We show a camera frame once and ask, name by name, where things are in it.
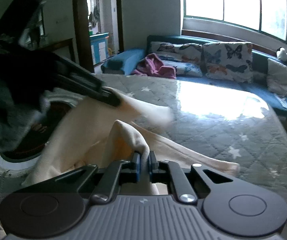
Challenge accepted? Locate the cream knit garment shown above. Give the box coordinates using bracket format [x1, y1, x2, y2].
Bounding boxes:
[20, 88, 240, 195]

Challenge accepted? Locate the blue white cabinet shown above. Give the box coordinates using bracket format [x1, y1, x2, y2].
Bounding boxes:
[89, 33, 109, 65]

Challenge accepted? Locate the dark wooden shelf unit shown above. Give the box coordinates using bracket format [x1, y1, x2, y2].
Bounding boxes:
[0, 0, 68, 64]

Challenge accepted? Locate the grey quilted star table cover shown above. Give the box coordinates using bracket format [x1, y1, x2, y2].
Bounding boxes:
[0, 73, 287, 205]

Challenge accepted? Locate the pink crumpled garment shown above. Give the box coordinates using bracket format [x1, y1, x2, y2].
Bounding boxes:
[131, 53, 176, 79]

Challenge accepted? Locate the butterfly print pillow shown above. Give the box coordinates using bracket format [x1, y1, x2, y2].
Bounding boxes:
[149, 41, 203, 77]
[203, 42, 253, 83]

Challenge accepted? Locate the blue corner sofa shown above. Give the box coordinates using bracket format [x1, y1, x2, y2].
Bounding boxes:
[101, 35, 287, 123]

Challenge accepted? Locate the grey square cushion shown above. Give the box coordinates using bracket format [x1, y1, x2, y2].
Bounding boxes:
[267, 59, 287, 97]

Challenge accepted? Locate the black white plush toy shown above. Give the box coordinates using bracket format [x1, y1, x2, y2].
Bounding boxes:
[276, 47, 287, 63]

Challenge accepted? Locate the large window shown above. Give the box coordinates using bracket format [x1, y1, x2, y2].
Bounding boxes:
[184, 0, 287, 42]

